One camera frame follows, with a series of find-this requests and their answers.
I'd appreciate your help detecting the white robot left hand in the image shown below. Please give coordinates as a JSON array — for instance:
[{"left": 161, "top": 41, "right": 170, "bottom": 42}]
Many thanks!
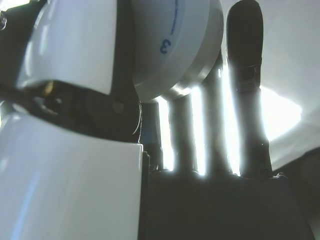
[{"left": 0, "top": 0, "right": 316, "bottom": 240}]

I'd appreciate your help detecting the white and black tape measure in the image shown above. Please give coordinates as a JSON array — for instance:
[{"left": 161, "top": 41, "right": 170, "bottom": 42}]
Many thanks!
[{"left": 129, "top": 0, "right": 225, "bottom": 102}]

